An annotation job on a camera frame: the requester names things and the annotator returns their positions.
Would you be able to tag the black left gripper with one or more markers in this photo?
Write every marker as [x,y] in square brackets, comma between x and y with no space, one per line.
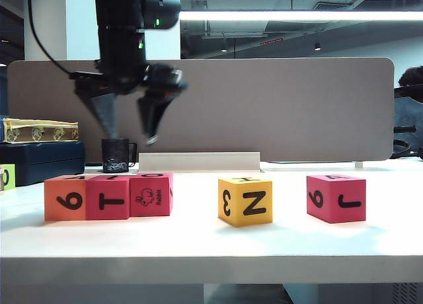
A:
[122,62]

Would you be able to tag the pink block with O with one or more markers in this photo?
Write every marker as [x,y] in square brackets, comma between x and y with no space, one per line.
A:
[148,198]

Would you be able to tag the pink block with T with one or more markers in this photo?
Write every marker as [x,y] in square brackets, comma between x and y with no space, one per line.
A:
[109,201]

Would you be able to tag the orange foam block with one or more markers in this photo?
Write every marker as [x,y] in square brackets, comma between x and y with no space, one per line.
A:
[66,201]

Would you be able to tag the yellow foam block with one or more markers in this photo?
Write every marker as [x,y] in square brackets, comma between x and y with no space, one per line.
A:
[251,203]

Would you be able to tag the pink block with J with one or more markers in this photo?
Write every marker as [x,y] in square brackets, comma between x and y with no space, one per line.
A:
[330,198]

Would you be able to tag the black mug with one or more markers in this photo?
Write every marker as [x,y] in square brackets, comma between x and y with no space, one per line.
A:
[114,155]

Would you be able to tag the yellow patterned box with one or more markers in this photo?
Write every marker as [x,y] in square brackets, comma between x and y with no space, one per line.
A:
[39,132]

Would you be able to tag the dark blue case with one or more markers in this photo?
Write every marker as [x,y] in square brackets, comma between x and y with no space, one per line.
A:
[49,162]

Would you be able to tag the green foam block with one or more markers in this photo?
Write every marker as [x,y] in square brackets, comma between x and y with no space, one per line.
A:
[10,176]

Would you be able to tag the grey desk divider panel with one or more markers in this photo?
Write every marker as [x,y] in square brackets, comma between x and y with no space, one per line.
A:
[281,109]

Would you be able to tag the red ceiling sign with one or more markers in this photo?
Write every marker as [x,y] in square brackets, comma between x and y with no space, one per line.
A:
[271,41]

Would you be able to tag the ceiling light strip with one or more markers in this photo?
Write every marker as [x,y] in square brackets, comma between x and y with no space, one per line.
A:
[297,16]

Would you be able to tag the small ceiling spot lamp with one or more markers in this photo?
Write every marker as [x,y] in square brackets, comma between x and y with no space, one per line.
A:
[317,47]

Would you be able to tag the grey jacket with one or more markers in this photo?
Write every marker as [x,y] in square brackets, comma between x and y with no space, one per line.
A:
[409,115]

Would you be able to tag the person in background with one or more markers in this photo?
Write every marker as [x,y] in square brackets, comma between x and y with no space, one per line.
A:
[409,94]

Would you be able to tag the perforated metal panel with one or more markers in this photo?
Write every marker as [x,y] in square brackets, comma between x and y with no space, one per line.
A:
[404,294]

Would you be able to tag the white divider foot bracket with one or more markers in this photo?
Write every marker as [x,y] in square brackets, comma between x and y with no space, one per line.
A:
[359,165]

